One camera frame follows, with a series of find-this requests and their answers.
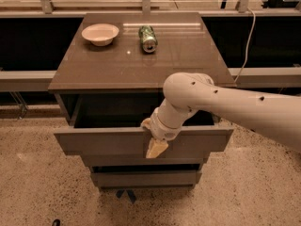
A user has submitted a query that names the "green soda can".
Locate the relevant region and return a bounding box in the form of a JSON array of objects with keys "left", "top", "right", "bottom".
[{"left": 138, "top": 25, "right": 158, "bottom": 53}]

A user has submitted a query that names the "small black floor object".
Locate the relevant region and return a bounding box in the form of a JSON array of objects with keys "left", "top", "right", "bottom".
[{"left": 52, "top": 219, "right": 60, "bottom": 226}]

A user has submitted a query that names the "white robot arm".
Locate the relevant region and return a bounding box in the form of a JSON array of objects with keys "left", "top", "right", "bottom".
[{"left": 141, "top": 73, "right": 301, "bottom": 158}]

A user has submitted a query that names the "blue tape cross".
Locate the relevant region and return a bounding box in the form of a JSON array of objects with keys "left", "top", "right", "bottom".
[{"left": 116, "top": 189, "right": 136, "bottom": 203}]

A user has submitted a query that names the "grey middle drawer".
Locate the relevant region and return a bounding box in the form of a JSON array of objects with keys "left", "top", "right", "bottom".
[{"left": 81, "top": 155, "right": 206, "bottom": 167}]

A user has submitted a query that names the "grey drawer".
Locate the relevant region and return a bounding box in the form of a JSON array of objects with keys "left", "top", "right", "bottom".
[
  {"left": 81, "top": 155, "right": 206, "bottom": 167},
  {"left": 55, "top": 92, "right": 233, "bottom": 159},
  {"left": 91, "top": 170, "right": 201, "bottom": 187}
]

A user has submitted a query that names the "white bowl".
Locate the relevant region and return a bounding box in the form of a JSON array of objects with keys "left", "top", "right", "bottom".
[{"left": 82, "top": 24, "right": 119, "bottom": 46}]

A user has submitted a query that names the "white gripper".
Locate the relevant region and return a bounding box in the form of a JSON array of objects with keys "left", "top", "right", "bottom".
[{"left": 140, "top": 108, "right": 181, "bottom": 158}]

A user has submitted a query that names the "grey bottom drawer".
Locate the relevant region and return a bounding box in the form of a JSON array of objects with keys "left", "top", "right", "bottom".
[{"left": 91, "top": 170, "right": 201, "bottom": 187}]

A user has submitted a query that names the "white cable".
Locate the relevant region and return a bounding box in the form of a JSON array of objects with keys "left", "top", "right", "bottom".
[{"left": 233, "top": 7, "right": 257, "bottom": 83}]

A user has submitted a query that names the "grey top drawer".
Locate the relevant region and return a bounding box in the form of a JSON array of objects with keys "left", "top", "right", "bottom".
[{"left": 55, "top": 92, "right": 233, "bottom": 159}]

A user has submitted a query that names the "grey drawer cabinet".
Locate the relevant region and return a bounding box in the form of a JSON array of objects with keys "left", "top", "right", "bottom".
[{"left": 49, "top": 12, "right": 235, "bottom": 176}]

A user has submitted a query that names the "grey metal railing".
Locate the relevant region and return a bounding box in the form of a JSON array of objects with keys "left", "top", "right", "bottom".
[{"left": 0, "top": 0, "right": 301, "bottom": 92}]

